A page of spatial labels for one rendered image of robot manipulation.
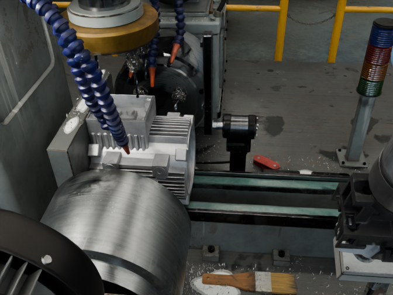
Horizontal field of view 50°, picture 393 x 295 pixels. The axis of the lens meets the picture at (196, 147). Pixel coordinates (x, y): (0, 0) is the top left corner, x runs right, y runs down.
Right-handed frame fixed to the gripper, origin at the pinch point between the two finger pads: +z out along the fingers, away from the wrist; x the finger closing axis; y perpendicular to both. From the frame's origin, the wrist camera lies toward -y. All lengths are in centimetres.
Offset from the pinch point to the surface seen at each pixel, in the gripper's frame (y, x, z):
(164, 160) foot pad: 34.6, -17.8, 8.0
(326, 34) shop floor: -61, -285, 228
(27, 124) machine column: 62, -22, 4
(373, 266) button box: -1.0, 2.3, 2.0
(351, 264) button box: 2.2, 2.4, 2.1
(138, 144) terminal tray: 40.1, -20.9, 7.5
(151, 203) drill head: 33.0, -2.7, -5.1
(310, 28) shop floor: -48, -300, 233
